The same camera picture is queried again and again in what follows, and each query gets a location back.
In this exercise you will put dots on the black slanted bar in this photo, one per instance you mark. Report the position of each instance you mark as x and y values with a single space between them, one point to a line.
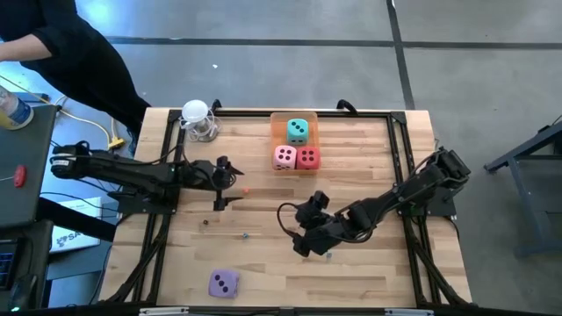
74 217

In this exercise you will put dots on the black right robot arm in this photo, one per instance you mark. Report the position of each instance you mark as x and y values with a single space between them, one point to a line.
408 193

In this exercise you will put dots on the black aluminium rig frame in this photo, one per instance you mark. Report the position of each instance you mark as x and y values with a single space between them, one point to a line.
246 113

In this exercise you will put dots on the person's forearm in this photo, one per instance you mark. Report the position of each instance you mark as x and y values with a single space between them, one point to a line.
22 48

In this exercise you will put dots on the black electronic equipment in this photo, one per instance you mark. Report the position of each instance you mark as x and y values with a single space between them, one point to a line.
26 263

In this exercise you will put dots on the person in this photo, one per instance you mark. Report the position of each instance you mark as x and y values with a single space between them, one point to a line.
88 66

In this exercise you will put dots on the white mushroom-shaped lamp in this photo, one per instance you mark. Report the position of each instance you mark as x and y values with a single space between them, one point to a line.
195 111

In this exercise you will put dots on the blue-grey metal stand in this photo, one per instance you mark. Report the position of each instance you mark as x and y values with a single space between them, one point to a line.
524 206

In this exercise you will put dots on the large teal foam die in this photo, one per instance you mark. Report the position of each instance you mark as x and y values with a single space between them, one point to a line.
297 131

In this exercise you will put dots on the orange translucent plastic bin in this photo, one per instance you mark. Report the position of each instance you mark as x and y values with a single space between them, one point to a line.
278 127

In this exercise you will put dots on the large purple foam die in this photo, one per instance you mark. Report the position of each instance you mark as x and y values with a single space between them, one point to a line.
224 284

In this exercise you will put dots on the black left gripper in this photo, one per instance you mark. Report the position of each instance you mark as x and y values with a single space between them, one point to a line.
206 175

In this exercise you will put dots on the white bottle with blue label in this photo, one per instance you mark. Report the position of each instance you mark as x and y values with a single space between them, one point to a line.
17 112

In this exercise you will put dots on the silver metal bracket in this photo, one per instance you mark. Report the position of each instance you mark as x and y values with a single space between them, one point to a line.
162 311
408 312

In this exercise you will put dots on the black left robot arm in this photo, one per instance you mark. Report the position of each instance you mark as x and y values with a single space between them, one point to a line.
131 169

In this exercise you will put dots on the dark grey cabinet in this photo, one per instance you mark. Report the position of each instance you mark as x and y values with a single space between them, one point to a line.
30 145

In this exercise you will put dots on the large pink foam die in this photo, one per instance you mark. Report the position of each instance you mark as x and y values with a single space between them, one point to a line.
284 157

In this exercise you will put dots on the red emergency stop button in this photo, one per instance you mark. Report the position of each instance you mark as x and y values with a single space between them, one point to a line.
19 176

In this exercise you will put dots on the large red foam die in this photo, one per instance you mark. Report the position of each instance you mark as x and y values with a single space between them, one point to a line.
308 158

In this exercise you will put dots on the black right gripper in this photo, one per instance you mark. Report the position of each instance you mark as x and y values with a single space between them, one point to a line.
322 228

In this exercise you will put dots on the white printed cardboard box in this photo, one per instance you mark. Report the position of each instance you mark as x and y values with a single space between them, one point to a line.
88 243

